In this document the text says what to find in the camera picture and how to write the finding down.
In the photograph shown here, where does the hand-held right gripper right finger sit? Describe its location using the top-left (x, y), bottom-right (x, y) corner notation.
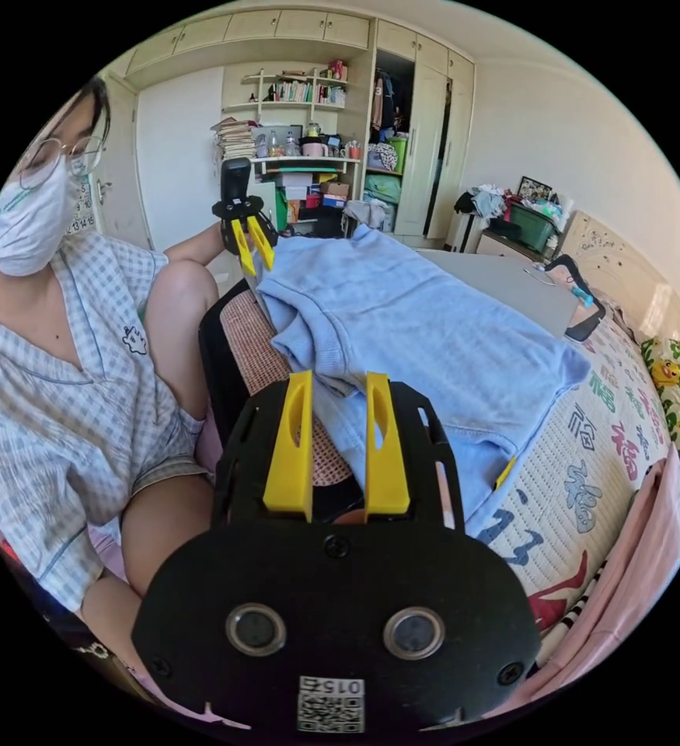
top-left (364, 371), bottom-right (414, 523)

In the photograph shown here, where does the wall calendar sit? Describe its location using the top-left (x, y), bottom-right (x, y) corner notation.
top-left (66, 177), bottom-right (97, 234)

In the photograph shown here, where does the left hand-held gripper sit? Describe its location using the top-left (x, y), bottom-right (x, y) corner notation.
top-left (211, 197), bottom-right (280, 278)

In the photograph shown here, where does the person's body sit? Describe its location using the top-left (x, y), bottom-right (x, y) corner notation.
top-left (0, 75), bottom-right (224, 665)

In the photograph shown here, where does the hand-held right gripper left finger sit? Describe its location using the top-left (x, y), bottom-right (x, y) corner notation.
top-left (262, 370), bottom-right (315, 523)

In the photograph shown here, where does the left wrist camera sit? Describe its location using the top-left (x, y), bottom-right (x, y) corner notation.
top-left (220, 157), bottom-right (253, 203)

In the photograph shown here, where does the bed with printed quilt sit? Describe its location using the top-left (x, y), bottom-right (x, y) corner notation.
top-left (85, 209), bottom-right (680, 733)

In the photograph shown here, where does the blue long sleeve sweater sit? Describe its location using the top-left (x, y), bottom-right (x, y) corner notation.
top-left (256, 224), bottom-right (592, 540)

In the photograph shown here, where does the person's left forearm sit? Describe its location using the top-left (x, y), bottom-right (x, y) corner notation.
top-left (163, 224), bottom-right (228, 264)

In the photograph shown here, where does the cream wall cupboard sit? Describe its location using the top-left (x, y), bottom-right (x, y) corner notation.
top-left (124, 9), bottom-right (373, 77)

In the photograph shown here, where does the grey flat board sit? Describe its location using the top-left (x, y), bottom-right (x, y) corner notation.
top-left (415, 249), bottom-right (577, 339)

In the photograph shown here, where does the checked mat with black border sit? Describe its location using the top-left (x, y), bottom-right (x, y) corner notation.
top-left (198, 278), bottom-right (370, 525)

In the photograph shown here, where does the cream wardrobe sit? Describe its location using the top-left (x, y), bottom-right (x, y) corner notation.
top-left (365, 17), bottom-right (476, 240)

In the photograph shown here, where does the bedside table with green box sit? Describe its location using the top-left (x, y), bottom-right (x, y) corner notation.
top-left (453, 174), bottom-right (577, 264)

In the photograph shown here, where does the cluttered desk shelf with books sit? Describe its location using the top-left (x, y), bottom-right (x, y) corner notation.
top-left (211, 60), bottom-right (371, 235)

